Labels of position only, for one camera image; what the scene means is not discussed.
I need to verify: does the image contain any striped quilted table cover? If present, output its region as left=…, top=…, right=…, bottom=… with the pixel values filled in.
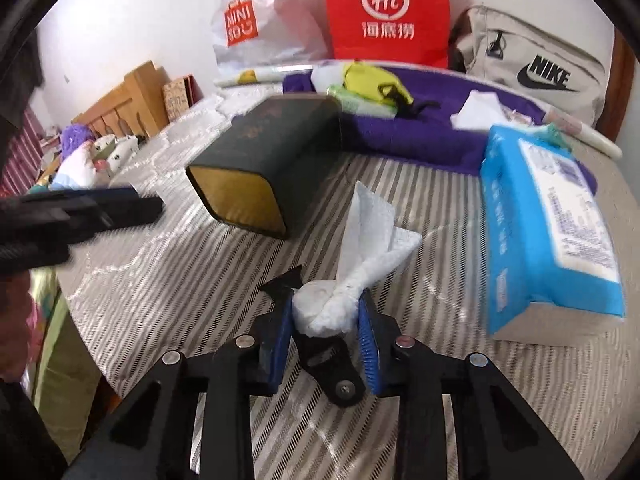
left=58, top=86, right=639, bottom=479

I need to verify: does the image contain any rolled printed paper tube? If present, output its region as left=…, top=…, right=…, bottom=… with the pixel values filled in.
left=214, top=60, right=623, bottom=160

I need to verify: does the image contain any dark green tea box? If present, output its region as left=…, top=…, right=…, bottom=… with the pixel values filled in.
left=186, top=93, right=342, bottom=240

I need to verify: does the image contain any green tissue packet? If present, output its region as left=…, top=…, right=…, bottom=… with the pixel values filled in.
left=326, top=84, right=397, bottom=119

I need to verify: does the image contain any maroon curtain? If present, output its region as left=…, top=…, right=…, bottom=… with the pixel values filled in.
left=1, top=107, right=43, bottom=198

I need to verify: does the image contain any purple plush toy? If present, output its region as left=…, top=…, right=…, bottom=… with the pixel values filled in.
left=60, top=124, right=96, bottom=160

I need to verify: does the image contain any green bed sheet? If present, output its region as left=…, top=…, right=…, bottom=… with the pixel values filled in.
left=32, top=268, right=101, bottom=460

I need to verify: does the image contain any person's left hand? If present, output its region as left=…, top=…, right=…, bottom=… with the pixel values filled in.
left=0, top=271, right=32, bottom=382

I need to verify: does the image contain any white spotted plush toy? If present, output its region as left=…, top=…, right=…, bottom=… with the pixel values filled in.
left=92, top=134, right=139, bottom=177

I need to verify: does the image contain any grey Nike pouch bag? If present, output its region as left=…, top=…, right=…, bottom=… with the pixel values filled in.
left=449, top=6, right=608, bottom=126

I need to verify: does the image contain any red paper shopping bag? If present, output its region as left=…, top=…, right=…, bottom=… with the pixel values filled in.
left=326, top=0, right=450, bottom=68

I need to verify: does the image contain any white paper towel wad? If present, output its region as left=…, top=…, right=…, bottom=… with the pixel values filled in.
left=293, top=182, right=422, bottom=338

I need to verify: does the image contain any wooden headboard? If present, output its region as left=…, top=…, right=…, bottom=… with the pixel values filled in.
left=72, top=61, right=169, bottom=138

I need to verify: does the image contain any white mesh cloth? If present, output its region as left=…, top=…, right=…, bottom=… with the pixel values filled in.
left=449, top=89, right=574, bottom=154

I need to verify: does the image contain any white Miniso plastic bag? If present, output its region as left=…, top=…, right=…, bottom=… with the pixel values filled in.
left=210, top=0, right=330, bottom=73

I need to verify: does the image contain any yellow black pouch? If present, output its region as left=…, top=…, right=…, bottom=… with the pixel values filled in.
left=343, top=61, right=442, bottom=118

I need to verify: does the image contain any blue tissue pack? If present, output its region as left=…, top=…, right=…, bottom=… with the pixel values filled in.
left=480, top=126, right=626, bottom=347

